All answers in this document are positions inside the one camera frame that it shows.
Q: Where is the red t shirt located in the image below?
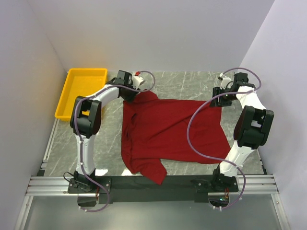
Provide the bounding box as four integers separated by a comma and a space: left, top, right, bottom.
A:
121, 92, 231, 184

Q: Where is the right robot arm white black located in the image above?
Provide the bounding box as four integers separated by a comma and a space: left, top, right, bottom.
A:
210, 72, 274, 192

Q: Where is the yellow plastic tray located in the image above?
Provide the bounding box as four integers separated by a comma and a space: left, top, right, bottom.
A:
55, 68, 107, 121

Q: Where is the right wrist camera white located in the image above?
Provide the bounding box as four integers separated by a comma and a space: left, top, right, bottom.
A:
218, 73, 232, 90

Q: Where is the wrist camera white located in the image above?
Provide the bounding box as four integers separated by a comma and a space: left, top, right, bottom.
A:
131, 71, 145, 89
218, 73, 232, 90

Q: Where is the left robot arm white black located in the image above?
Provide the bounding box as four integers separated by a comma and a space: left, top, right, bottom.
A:
70, 70, 145, 193

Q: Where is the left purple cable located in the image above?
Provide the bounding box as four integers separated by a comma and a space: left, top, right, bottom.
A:
73, 69, 156, 213

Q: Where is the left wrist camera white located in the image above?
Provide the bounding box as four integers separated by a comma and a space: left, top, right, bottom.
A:
131, 71, 145, 89

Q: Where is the black base beam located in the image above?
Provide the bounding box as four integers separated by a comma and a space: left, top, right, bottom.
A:
67, 174, 239, 204

